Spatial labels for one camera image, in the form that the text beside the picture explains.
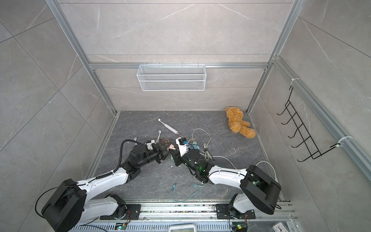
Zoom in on white charging cable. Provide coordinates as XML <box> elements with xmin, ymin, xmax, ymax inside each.
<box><xmin>188</xmin><ymin>128</ymin><xmax>238</xmax><ymax>169</ymax></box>

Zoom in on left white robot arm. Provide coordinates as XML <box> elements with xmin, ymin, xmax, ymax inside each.
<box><xmin>38</xmin><ymin>141</ymin><xmax>172</xmax><ymax>232</ymax></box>

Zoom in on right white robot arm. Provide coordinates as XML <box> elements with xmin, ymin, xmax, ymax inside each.
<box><xmin>168</xmin><ymin>149</ymin><xmax>281</xmax><ymax>215</ymax></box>

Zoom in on blue power strip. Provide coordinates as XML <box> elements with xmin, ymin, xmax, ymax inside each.
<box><xmin>187</xmin><ymin>143</ymin><xmax>200</xmax><ymax>150</ymax></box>

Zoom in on brown teddy bear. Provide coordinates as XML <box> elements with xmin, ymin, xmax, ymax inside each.
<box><xmin>225</xmin><ymin>106</ymin><xmax>256</xmax><ymax>138</ymax></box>

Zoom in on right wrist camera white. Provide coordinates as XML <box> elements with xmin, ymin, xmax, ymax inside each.
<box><xmin>175</xmin><ymin>137</ymin><xmax>187</xmax><ymax>157</ymax></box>

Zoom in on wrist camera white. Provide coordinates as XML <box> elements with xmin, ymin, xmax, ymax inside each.
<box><xmin>175</xmin><ymin>137</ymin><xmax>187</xmax><ymax>157</ymax></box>
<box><xmin>146</xmin><ymin>140</ymin><xmax>155</xmax><ymax>150</ymax></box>

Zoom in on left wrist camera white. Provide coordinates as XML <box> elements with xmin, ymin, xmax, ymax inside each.
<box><xmin>146</xmin><ymin>140</ymin><xmax>155</xmax><ymax>150</ymax></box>

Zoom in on green charging cable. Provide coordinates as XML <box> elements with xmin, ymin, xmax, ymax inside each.
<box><xmin>169</xmin><ymin>182</ymin><xmax>206</xmax><ymax>203</ymax></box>

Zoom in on white power strip cord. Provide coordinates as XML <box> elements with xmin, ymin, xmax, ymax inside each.
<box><xmin>254</xmin><ymin>160</ymin><xmax>280</xmax><ymax>186</ymax></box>

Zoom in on white wire mesh basket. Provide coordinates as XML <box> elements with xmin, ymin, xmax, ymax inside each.
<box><xmin>137</xmin><ymin>64</ymin><xmax>207</xmax><ymax>91</ymax></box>

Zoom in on black wire hook rack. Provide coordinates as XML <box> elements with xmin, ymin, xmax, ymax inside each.
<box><xmin>277</xmin><ymin>86</ymin><xmax>341</xmax><ymax>162</ymax></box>

